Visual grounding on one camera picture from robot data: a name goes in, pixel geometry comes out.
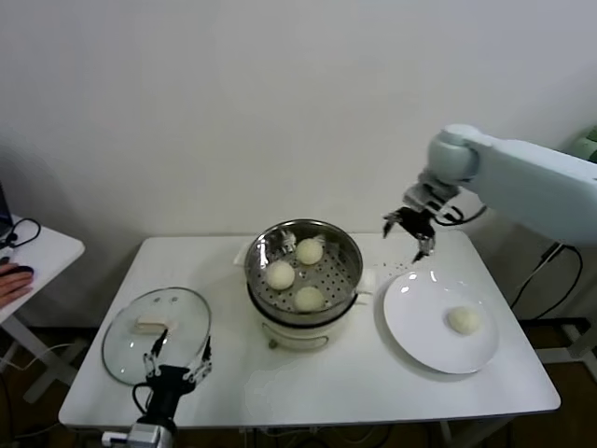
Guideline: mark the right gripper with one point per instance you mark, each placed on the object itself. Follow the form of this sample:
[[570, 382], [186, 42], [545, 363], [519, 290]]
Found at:
[[424, 210]]

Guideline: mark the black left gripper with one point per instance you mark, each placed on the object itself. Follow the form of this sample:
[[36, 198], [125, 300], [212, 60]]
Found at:
[[172, 380]]

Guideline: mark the white steamed baozi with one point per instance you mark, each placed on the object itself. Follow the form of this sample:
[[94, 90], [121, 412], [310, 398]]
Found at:
[[464, 319], [280, 275], [310, 252], [309, 298]]

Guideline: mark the dark blue computer mouse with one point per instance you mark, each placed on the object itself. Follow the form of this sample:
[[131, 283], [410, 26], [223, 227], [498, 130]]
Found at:
[[27, 269]]

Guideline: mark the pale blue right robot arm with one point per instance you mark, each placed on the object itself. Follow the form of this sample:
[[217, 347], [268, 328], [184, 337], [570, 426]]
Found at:
[[522, 172]]

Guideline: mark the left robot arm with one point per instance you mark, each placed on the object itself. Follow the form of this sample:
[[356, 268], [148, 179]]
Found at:
[[151, 434]]

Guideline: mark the stainless steel steamer basket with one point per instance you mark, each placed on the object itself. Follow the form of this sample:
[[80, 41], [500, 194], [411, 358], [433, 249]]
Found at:
[[261, 261]]

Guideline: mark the bare person hand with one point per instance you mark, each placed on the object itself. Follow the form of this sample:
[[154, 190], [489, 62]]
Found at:
[[13, 284]]

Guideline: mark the white table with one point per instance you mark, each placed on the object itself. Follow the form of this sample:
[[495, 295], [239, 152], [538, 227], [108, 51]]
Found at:
[[233, 382]]

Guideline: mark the white round plate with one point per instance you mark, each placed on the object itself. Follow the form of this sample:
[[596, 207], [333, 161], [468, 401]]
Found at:
[[420, 326]]

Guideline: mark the cream electric cooking pot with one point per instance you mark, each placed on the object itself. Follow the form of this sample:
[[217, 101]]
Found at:
[[298, 336]]

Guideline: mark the white side desk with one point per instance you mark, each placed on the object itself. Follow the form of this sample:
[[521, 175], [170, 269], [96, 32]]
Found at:
[[46, 252]]

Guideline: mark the pale green appliance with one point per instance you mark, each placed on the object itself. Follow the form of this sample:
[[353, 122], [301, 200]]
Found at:
[[585, 142]]

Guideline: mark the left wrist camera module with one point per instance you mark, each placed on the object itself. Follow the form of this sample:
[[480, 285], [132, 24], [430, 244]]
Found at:
[[114, 438]]

